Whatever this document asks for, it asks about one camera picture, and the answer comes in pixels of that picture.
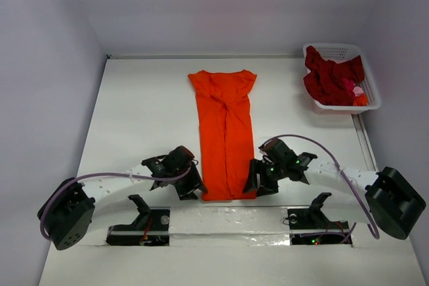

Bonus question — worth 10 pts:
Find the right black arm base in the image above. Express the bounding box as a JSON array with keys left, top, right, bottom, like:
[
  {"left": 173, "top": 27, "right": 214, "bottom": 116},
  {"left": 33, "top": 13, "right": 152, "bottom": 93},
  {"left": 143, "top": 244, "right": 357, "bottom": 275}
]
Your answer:
[{"left": 282, "top": 192, "right": 353, "bottom": 246}]

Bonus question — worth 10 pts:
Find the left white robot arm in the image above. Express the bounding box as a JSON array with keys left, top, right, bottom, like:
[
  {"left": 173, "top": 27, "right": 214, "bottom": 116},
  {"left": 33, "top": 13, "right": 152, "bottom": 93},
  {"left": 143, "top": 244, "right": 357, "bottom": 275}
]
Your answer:
[{"left": 37, "top": 145, "right": 206, "bottom": 251}]

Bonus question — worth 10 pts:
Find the white plastic basket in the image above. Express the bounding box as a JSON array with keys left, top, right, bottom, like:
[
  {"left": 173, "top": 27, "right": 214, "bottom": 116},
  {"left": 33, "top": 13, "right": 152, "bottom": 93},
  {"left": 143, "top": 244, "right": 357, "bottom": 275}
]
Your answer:
[{"left": 303, "top": 43, "right": 381, "bottom": 115}]

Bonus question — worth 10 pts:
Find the orange t shirt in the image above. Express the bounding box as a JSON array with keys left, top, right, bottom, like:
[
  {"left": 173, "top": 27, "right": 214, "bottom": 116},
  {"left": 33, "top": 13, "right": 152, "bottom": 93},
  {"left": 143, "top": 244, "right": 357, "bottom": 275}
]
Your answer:
[{"left": 188, "top": 70, "right": 257, "bottom": 202}]

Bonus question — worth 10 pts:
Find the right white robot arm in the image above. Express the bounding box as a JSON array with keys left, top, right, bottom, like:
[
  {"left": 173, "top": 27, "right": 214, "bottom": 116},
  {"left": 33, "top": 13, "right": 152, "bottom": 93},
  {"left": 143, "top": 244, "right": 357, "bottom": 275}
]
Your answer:
[{"left": 243, "top": 135, "right": 426, "bottom": 240}]

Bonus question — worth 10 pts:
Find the pink cloth in basket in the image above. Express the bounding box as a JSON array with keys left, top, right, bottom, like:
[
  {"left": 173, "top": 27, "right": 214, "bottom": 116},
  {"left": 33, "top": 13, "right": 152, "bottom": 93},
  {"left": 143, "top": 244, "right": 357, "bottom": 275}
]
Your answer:
[{"left": 342, "top": 78, "right": 365, "bottom": 99}]

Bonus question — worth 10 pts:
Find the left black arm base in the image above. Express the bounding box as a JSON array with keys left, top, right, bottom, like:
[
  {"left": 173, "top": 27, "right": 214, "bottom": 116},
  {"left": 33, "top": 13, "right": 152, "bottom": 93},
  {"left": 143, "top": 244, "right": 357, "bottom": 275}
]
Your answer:
[{"left": 106, "top": 194, "right": 170, "bottom": 246}]

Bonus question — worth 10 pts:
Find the small orange cloth in basket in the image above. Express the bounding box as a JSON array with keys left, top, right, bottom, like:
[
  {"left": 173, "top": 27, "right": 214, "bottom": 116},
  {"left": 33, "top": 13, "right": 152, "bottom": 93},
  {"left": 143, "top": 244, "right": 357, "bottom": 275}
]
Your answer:
[{"left": 353, "top": 94, "right": 369, "bottom": 106}]

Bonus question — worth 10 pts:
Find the dark red t shirt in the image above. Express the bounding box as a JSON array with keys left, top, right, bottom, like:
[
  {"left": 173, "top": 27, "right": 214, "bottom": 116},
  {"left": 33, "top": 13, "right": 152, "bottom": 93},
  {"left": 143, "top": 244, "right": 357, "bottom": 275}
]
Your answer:
[{"left": 304, "top": 46, "right": 365, "bottom": 106}]

